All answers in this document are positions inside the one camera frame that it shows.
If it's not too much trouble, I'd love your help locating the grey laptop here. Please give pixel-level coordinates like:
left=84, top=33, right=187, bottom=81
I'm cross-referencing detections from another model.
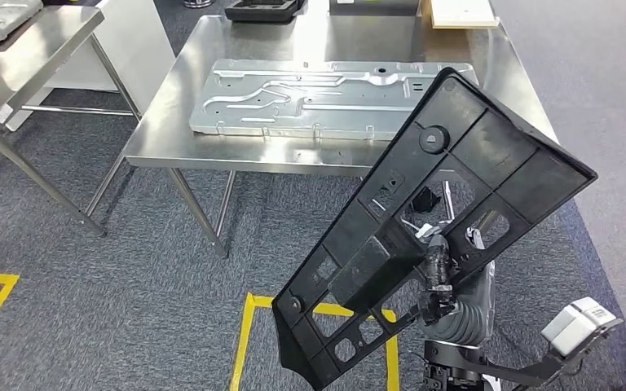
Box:
left=328, top=0, right=422, bottom=17

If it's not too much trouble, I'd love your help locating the white framed board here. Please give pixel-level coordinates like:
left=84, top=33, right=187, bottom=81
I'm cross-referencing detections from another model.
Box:
left=429, top=0, right=501, bottom=29

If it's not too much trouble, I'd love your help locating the black electronic device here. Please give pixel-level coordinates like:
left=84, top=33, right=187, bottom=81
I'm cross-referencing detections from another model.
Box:
left=411, top=187, right=443, bottom=215

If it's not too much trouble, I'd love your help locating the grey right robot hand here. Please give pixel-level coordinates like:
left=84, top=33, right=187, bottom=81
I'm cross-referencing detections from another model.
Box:
left=417, top=233, right=496, bottom=327

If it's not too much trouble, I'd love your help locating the black plastic panel part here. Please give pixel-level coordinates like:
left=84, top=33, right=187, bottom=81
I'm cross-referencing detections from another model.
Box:
left=272, top=67, right=598, bottom=391

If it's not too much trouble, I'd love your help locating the black foam case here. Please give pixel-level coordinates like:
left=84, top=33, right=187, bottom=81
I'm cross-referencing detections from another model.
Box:
left=224, top=0, right=307, bottom=24

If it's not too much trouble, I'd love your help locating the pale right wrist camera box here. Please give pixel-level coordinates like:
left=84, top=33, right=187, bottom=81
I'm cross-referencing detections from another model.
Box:
left=540, top=297, right=624, bottom=359

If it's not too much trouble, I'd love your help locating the white cabinet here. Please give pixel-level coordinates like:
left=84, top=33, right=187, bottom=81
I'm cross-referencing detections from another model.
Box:
left=0, top=0, right=176, bottom=132

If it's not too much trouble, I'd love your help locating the stainless steel workbench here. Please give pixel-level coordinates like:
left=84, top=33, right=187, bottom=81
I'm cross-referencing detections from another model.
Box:
left=124, top=0, right=560, bottom=258
left=0, top=5, right=144, bottom=239

